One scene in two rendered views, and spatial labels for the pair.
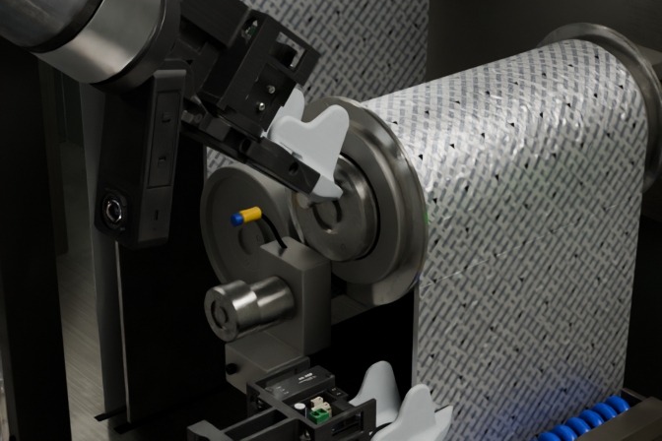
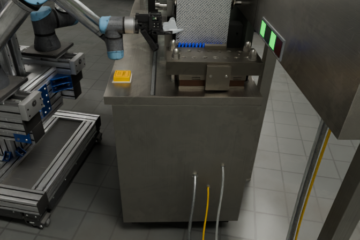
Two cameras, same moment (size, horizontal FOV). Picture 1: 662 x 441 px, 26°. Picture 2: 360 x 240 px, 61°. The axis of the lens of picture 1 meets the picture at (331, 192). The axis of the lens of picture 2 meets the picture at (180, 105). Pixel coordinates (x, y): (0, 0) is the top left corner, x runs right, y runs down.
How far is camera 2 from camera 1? 0.92 m
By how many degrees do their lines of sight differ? 33
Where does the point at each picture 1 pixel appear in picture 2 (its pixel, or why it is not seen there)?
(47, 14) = not seen: outside the picture
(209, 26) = not seen: outside the picture
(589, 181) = not seen: outside the picture
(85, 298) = not seen: hidden behind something
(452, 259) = (184, 1)
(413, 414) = (171, 24)
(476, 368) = (189, 24)
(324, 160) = not seen: outside the picture
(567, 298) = (211, 20)
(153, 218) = not seen: outside the picture
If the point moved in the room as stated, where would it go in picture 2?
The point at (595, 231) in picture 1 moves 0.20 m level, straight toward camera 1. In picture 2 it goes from (218, 9) to (184, 16)
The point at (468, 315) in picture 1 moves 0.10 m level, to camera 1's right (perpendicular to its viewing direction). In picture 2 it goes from (187, 13) to (206, 18)
